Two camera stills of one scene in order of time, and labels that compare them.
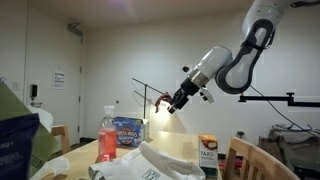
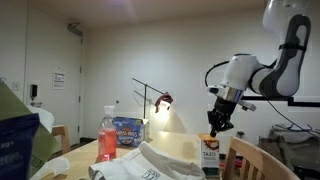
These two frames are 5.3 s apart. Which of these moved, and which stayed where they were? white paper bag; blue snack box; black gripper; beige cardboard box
Moved: black gripper
Stayed: blue snack box; beige cardboard box; white paper bag
